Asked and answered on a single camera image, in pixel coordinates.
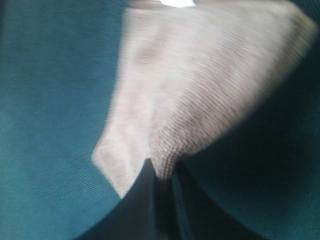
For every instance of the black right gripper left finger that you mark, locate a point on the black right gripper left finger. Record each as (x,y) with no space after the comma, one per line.
(134,217)

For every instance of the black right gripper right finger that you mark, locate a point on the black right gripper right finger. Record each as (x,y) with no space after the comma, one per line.
(198,217)

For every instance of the light grey towel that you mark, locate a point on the light grey towel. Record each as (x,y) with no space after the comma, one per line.
(188,75)

